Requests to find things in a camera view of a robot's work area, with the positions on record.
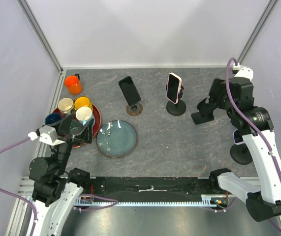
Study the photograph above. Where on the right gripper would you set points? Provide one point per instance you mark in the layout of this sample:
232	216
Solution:
219	86

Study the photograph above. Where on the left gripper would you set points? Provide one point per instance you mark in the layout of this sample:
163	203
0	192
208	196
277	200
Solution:
64	127

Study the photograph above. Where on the lavender case phone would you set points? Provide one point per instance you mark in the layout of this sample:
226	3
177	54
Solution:
237	138

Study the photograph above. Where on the black weighted phone stand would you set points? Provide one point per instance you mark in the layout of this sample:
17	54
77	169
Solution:
241	154

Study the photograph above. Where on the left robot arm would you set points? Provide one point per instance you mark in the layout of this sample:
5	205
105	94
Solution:
54	195

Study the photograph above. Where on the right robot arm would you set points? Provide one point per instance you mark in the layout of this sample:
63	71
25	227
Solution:
258	142

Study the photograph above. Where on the black folding phone stand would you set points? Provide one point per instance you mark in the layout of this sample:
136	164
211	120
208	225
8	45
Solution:
205	111

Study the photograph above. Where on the black round phone stand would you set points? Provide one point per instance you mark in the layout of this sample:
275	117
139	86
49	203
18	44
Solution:
179	108

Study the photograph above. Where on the pink case phone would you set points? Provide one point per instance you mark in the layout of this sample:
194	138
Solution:
173	87

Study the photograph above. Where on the black phone on wooden stand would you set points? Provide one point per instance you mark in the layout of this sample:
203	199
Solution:
129	91

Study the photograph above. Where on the dark green mug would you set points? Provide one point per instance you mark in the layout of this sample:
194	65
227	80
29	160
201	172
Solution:
75	127

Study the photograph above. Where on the light blue mug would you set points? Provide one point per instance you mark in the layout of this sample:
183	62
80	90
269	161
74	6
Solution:
85	115

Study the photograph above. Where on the dark blue mug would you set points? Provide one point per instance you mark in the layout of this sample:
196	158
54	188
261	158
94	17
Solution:
53	120

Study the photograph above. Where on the cream mug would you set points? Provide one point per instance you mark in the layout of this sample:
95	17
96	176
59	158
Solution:
66	105

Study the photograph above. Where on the yellow mug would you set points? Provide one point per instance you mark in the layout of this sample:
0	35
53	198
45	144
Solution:
83	101

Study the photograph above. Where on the teal ceramic plate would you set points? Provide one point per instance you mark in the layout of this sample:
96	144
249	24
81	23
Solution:
116	139

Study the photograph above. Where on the orange mug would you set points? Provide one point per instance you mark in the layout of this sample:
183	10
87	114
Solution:
73	84

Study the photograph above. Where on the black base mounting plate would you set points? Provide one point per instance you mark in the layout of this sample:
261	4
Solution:
152	189

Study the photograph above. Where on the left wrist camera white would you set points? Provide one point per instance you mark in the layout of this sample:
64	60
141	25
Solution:
45	134

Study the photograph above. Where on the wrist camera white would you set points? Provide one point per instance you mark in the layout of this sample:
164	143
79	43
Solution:
242	71
45	134

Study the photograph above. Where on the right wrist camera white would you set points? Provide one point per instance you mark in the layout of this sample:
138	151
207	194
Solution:
242	71

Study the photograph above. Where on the grey cable duct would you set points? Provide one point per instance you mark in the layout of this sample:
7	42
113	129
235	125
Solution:
205	201

